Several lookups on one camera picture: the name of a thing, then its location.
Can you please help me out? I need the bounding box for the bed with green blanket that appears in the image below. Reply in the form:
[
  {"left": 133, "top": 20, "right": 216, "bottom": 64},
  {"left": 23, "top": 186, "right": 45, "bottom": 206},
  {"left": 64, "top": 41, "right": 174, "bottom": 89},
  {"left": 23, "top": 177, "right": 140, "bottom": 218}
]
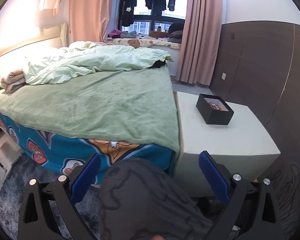
[{"left": 0, "top": 24, "right": 180, "bottom": 184}]

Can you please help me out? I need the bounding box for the pink curtain right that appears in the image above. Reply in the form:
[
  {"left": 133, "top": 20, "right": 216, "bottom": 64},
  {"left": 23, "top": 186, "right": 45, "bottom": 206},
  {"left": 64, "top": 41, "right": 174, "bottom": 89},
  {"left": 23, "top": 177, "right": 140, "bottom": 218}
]
[{"left": 175, "top": 0, "right": 223, "bottom": 86}]

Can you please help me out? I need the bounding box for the black jewelry box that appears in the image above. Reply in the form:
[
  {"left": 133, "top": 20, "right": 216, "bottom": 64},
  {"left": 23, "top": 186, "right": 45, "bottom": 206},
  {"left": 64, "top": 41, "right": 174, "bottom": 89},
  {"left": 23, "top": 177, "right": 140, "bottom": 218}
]
[{"left": 196, "top": 94, "right": 234, "bottom": 125}]

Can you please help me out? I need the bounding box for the floral window seat quilt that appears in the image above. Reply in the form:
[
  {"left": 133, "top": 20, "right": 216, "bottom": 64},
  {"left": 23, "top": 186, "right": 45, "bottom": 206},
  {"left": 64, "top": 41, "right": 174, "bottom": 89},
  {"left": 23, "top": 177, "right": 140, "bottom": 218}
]
[{"left": 106, "top": 34, "right": 181, "bottom": 50}]

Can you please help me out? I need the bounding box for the pale green duvet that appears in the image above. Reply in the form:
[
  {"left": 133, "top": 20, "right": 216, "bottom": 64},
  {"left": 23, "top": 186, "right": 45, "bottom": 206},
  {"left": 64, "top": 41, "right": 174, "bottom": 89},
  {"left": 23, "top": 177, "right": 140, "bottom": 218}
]
[{"left": 23, "top": 41, "right": 172, "bottom": 85}]

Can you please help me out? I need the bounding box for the white bedside table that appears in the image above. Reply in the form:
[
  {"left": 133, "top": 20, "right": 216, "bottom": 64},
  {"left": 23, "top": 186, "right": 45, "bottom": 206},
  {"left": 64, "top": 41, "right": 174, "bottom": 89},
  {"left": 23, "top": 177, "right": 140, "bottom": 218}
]
[{"left": 173, "top": 92, "right": 280, "bottom": 197}]

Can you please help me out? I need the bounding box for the brown rudraksha bead bracelet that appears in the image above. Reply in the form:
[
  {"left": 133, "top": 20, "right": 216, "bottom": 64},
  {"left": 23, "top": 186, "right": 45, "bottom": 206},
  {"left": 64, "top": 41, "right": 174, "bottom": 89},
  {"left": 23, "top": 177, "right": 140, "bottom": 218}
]
[{"left": 206, "top": 101, "right": 227, "bottom": 112}]

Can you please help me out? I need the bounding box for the folded beige towel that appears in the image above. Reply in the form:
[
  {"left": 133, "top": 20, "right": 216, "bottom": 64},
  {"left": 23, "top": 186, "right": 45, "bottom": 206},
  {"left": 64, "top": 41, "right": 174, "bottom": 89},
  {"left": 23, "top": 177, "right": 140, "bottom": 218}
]
[{"left": 0, "top": 69, "right": 26, "bottom": 93}]

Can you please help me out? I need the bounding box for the pink curtain left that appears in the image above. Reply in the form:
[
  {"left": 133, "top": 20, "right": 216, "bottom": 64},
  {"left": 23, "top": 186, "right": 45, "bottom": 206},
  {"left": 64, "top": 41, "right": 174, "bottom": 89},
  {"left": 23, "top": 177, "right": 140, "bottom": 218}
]
[{"left": 69, "top": 0, "right": 112, "bottom": 42}]

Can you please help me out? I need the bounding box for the dark wood wall panel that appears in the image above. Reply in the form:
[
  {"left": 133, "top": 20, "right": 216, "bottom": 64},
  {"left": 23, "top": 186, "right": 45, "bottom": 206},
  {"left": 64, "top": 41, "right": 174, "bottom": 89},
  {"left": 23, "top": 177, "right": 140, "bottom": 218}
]
[{"left": 210, "top": 21, "right": 300, "bottom": 181}]

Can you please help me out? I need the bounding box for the pink curtain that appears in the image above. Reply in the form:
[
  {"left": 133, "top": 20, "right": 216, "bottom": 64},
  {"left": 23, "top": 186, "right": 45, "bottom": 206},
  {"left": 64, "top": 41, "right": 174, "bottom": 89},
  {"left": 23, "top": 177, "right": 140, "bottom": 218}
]
[
  {"left": 69, "top": 0, "right": 112, "bottom": 42},
  {"left": 175, "top": 0, "right": 223, "bottom": 86}
]

